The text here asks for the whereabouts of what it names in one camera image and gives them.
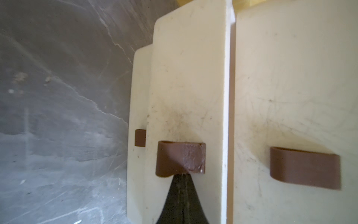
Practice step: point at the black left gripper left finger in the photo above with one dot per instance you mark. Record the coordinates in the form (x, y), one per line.
(173, 208)

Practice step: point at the brown bottom drawer handle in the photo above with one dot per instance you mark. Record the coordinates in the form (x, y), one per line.
(140, 138)

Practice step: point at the white drawer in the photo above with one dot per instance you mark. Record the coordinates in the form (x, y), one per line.
(141, 75)
(189, 100)
(296, 87)

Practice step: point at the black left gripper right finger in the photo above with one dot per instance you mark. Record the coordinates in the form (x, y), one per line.
(192, 210)

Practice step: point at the white bottom drawer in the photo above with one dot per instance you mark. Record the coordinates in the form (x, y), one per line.
(141, 75)

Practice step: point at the brown drawer handle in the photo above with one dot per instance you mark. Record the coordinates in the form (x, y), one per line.
(305, 168)
(140, 138)
(174, 158)

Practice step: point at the white top drawer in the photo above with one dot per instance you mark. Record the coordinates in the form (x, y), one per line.
(296, 87)

